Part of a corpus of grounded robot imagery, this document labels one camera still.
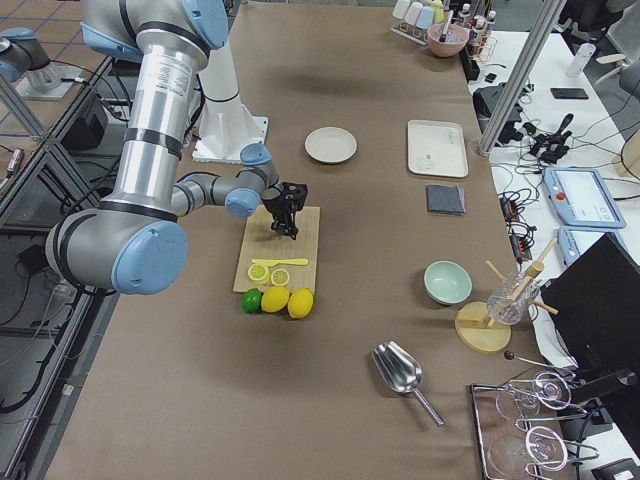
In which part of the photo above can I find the yellow cup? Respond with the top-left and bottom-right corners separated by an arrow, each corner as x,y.
430,0 -> 445,24

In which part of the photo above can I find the bamboo cutting board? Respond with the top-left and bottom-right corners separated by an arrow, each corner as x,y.
233,206 -> 321,293

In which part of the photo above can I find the white cup rack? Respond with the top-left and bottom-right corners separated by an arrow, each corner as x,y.
391,21 -> 428,45

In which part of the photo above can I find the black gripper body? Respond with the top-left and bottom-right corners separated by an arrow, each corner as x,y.
261,182 -> 307,216

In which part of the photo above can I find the round cream plate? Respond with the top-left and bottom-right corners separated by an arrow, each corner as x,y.
304,126 -> 358,164

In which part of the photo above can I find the wooden mug tree stand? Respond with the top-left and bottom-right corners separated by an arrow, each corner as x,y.
455,237 -> 558,354

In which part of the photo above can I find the mint green bowl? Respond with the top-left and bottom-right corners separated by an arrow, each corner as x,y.
423,260 -> 472,306

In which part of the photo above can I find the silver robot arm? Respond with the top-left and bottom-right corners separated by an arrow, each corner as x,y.
1,27 -> 50,83
46,1 -> 307,295

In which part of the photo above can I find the white cup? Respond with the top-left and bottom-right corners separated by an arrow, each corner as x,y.
392,0 -> 411,20

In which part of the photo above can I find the yellow plastic knife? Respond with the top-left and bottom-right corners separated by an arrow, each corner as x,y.
251,258 -> 309,267

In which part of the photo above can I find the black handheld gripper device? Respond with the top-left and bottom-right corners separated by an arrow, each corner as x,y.
529,113 -> 574,165

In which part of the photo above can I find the yellow lemon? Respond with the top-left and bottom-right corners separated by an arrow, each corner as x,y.
287,288 -> 314,319
261,286 -> 290,314

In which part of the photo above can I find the black tray with glasses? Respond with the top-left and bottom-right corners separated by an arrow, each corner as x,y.
469,371 -> 599,479

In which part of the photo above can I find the grey folded cloth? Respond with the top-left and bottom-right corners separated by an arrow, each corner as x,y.
425,184 -> 466,216

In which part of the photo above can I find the yellow lemon near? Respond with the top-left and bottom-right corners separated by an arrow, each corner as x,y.
261,286 -> 290,314

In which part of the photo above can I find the yellow lemon far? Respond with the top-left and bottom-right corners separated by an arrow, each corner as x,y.
287,288 -> 314,319

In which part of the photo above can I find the pink cup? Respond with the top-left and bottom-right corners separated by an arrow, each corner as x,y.
404,1 -> 424,26

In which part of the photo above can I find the pink bowl with ice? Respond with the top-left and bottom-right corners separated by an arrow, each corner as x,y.
427,23 -> 469,58

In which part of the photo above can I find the cream rabbit tray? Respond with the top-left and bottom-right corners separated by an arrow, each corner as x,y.
407,119 -> 469,178

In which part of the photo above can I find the blue cup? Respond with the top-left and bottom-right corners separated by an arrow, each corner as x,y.
416,5 -> 435,30

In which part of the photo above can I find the glass mug on stand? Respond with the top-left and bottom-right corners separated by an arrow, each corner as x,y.
487,272 -> 540,325

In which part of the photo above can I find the steel muddler tool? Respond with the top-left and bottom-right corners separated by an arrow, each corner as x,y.
439,10 -> 454,43

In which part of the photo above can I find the steel scoop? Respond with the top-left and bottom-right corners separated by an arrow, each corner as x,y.
372,340 -> 444,427

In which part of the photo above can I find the lemon slice two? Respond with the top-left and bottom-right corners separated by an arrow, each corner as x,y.
270,268 -> 291,286

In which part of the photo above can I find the green lime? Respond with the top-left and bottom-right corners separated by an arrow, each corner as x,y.
241,288 -> 262,314

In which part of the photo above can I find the aluminium frame post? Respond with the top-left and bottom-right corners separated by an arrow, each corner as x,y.
478,0 -> 566,158

